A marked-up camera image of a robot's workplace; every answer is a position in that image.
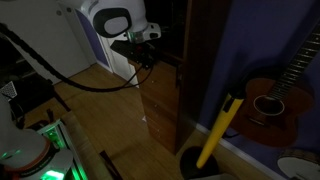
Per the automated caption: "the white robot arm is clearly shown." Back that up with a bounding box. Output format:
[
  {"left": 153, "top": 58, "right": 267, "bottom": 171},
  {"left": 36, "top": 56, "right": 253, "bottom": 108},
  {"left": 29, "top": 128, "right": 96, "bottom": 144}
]
[{"left": 56, "top": 0, "right": 161, "bottom": 69}]

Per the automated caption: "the white robot base green light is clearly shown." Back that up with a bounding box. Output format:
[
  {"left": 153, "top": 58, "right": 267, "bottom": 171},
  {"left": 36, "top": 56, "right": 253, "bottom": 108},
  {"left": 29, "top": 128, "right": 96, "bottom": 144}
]
[{"left": 0, "top": 82, "right": 88, "bottom": 180}]

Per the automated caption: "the brown acoustic guitar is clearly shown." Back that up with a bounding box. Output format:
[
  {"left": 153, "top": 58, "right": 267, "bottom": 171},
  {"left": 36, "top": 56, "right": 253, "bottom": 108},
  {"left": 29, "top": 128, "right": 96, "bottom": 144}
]
[{"left": 230, "top": 22, "right": 320, "bottom": 147}]

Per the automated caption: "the white banjo drum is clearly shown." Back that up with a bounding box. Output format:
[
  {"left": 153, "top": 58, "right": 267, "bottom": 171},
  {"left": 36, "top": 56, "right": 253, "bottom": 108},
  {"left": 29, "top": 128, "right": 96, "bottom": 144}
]
[{"left": 277, "top": 149, "right": 320, "bottom": 180}]

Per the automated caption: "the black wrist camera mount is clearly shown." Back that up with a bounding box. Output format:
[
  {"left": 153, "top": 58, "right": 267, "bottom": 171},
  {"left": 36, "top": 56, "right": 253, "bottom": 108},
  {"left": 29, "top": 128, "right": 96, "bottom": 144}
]
[{"left": 111, "top": 40, "right": 138, "bottom": 59}]

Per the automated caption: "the wooden drawer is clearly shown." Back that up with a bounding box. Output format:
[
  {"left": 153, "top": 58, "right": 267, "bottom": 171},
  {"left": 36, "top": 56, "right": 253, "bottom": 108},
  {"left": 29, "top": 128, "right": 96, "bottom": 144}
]
[{"left": 129, "top": 54, "right": 182, "bottom": 87}]

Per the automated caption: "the dark wooden drawer cabinet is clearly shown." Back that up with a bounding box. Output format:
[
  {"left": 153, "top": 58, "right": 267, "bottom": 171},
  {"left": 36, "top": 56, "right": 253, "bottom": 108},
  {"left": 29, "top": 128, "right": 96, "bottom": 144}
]
[{"left": 138, "top": 0, "right": 234, "bottom": 154}]

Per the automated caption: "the white cabinet panel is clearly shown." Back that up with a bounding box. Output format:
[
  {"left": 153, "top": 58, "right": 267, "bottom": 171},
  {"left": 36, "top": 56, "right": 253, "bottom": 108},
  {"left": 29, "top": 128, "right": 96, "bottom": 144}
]
[{"left": 0, "top": 0, "right": 96, "bottom": 77}]

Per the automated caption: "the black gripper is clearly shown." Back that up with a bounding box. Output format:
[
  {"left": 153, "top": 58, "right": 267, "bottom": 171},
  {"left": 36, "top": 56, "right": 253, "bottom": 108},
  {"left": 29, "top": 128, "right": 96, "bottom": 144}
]
[{"left": 134, "top": 43, "right": 155, "bottom": 69}]

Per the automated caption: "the black round base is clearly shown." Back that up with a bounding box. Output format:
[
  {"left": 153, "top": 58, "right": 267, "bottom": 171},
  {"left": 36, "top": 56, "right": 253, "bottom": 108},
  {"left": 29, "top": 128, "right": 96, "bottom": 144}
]
[{"left": 179, "top": 146, "right": 219, "bottom": 180}]

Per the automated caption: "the wooden table edge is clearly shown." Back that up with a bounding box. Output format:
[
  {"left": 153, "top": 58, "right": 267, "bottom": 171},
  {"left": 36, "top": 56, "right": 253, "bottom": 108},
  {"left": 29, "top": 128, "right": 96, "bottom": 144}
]
[{"left": 61, "top": 111, "right": 113, "bottom": 180}]

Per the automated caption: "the black braided cable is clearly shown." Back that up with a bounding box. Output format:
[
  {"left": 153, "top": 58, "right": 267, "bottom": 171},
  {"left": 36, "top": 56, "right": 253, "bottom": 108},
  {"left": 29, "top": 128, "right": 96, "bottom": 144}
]
[{"left": 0, "top": 22, "right": 155, "bottom": 94}]

